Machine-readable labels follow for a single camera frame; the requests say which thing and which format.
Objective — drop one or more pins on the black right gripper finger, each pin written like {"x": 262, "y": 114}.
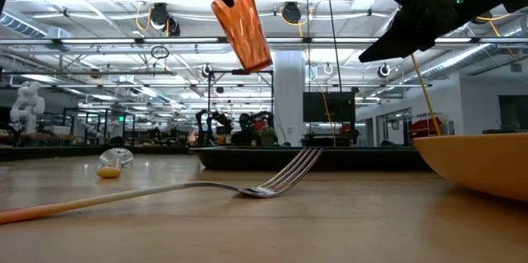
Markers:
{"x": 392, "y": 44}

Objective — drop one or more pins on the white pillar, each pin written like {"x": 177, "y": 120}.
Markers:
{"x": 289, "y": 98}

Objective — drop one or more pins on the black plastic tray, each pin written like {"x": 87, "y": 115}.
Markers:
{"x": 350, "y": 160}

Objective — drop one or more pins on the black background frame station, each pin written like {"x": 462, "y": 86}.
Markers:
{"x": 241, "y": 127}

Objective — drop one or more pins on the white robot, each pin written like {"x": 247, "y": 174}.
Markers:
{"x": 27, "y": 104}

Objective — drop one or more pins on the red storage bins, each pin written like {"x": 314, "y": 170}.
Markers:
{"x": 425, "y": 128}

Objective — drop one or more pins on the orange translucent plastic cup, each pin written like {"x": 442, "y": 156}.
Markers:
{"x": 243, "y": 32}

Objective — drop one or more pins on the black monitor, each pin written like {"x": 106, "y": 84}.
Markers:
{"x": 329, "y": 107}

